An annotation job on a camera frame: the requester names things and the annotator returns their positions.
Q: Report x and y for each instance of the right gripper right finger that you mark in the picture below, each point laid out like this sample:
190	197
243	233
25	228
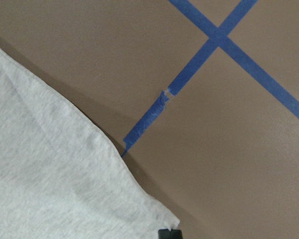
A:
176	234

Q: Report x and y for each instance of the grey cartoon print t-shirt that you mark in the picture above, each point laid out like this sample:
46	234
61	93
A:
60	175

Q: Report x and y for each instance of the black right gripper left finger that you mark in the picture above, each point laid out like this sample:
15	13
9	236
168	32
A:
164	234

